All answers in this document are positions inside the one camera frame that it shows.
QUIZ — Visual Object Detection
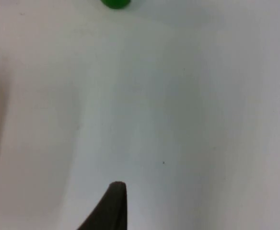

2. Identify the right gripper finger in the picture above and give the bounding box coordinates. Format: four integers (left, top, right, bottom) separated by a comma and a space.
76, 181, 128, 230

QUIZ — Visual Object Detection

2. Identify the green ball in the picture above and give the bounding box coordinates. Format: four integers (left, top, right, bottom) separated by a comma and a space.
100, 0, 132, 10

